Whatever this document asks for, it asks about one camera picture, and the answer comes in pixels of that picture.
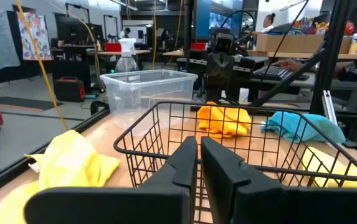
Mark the cardboard box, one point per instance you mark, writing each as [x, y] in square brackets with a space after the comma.
[290, 43]

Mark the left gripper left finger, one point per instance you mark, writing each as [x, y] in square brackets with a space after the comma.
[119, 205]

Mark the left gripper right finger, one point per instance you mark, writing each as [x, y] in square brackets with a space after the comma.
[259, 202]

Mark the large blue monitor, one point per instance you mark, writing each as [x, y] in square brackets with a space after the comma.
[212, 18]

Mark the black keyboard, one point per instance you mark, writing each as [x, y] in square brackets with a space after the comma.
[271, 73]

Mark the red storage bin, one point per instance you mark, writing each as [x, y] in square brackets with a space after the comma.
[112, 47]
[199, 46]

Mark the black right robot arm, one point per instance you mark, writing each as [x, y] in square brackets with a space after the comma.
[221, 90]

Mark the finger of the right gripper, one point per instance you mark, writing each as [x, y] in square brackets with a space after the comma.
[213, 67]
[229, 67]

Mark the black floor mat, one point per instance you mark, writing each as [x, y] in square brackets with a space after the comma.
[19, 103]

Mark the yellow microfiber towel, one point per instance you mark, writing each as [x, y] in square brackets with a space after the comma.
[72, 161]
[327, 163]

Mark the person's hand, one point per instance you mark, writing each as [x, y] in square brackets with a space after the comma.
[285, 64]

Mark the person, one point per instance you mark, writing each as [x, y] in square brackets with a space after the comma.
[124, 32]
[268, 23]

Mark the clear spray bottle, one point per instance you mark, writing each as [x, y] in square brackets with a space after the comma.
[126, 63]

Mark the blue microfiber towel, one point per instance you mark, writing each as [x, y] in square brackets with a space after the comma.
[302, 127]

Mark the orange microfiber towel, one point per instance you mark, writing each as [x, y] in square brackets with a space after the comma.
[225, 119]

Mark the colourful patterned hanging cloth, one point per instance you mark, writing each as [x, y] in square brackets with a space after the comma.
[35, 37]

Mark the colourful flower pile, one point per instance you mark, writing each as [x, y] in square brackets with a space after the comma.
[310, 26]

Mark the black and red box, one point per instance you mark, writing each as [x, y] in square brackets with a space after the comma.
[69, 90]

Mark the wooden desk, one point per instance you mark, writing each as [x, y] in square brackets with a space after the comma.
[306, 55]

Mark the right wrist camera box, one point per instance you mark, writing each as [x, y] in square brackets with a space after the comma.
[224, 43]

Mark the clear plastic bin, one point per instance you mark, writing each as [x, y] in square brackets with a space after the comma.
[140, 90]

